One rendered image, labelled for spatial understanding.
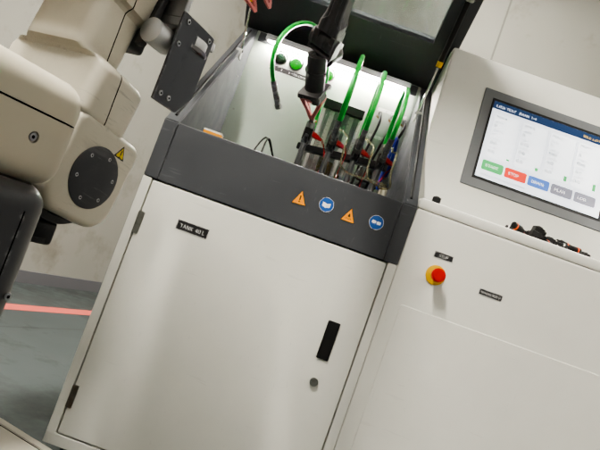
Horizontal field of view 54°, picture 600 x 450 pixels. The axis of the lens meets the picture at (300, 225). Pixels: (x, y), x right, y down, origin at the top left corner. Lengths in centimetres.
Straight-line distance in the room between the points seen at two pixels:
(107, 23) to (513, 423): 130
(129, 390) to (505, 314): 98
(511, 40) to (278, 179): 367
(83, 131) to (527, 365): 120
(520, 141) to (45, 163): 154
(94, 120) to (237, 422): 89
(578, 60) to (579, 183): 297
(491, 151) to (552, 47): 309
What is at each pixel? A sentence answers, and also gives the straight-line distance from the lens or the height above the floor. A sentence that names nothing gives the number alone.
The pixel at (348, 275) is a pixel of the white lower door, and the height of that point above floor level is 72.
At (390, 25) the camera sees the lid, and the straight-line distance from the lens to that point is 211.
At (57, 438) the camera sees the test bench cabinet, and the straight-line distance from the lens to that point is 169.
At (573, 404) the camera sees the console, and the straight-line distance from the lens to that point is 170.
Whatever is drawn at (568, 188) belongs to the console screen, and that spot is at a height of 121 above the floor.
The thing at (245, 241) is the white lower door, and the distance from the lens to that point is 152.
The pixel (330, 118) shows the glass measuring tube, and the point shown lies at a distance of 211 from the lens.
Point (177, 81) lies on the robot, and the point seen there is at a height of 93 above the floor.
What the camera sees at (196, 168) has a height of 85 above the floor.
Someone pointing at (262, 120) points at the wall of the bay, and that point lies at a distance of 212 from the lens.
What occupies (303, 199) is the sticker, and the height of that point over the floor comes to 87.
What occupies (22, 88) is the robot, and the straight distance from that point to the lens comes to 68.
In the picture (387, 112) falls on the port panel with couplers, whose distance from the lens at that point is 215.
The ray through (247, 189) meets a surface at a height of 84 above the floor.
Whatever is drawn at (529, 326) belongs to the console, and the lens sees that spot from 164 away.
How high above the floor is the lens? 70
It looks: 4 degrees up
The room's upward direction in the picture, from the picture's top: 20 degrees clockwise
